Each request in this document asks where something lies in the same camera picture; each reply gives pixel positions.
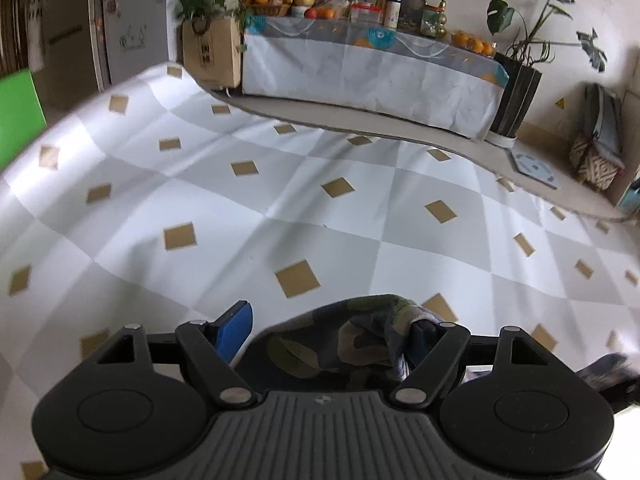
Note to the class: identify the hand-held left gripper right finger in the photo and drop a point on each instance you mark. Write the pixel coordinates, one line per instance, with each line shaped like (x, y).
(422, 340)

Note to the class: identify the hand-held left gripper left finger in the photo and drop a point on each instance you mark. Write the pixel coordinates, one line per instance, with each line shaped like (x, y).
(235, 332)

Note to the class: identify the blue letter-print pants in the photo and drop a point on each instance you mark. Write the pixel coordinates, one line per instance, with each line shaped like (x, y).
(340, 340)

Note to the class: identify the grey white checkered tablecloth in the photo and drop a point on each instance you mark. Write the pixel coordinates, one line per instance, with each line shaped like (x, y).
(200, 185)

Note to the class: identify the bathroom scale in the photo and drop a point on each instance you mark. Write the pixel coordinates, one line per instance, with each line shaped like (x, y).
(535, 167)

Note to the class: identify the woven patterned bag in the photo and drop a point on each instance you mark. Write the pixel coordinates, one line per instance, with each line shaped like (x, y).
(595, 165)

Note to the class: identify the cloth-covered side table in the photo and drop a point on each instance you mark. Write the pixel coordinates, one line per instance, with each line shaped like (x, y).
(370, 70)

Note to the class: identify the grey backpack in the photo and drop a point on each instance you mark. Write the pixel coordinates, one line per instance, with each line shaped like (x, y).
(602, 110)

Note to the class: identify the pile of oranges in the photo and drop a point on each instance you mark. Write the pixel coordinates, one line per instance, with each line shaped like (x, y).
(472, 42)

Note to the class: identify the green plastic chair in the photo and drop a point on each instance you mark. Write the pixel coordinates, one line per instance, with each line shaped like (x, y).
(17, 115)

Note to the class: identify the white refrigerator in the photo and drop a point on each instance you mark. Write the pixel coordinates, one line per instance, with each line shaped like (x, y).
(137, 30)

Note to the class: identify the dark lidded jar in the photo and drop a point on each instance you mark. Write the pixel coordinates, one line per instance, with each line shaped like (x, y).
(393, 10)

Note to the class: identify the red-lid plastic container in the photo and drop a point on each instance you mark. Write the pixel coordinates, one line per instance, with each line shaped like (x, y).
(362, 12)

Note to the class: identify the monstera plant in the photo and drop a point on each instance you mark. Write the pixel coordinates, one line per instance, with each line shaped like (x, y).
(542, 20)

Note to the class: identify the wooden cabinet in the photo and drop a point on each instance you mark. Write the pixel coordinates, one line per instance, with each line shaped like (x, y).
(55, 25)

